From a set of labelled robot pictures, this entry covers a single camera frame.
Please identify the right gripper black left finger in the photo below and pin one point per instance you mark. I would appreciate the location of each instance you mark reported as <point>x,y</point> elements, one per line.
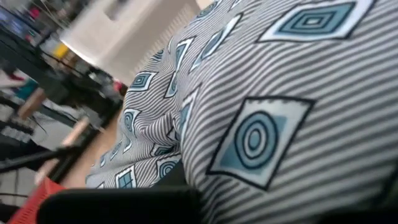
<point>118,207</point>

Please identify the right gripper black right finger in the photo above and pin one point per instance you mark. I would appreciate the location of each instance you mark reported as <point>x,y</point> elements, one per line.
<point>388,214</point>

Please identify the grey blue patterned cloth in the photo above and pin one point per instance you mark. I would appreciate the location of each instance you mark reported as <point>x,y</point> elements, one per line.
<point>311,93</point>

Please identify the small orange plastic basket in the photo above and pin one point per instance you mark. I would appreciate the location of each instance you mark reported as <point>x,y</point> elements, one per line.
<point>34,202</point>

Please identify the large white perforated basket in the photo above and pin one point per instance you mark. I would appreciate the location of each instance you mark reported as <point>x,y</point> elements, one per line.
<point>124,37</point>

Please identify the black aluminium table frame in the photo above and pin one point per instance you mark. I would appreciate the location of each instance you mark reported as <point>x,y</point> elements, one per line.
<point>37,158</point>

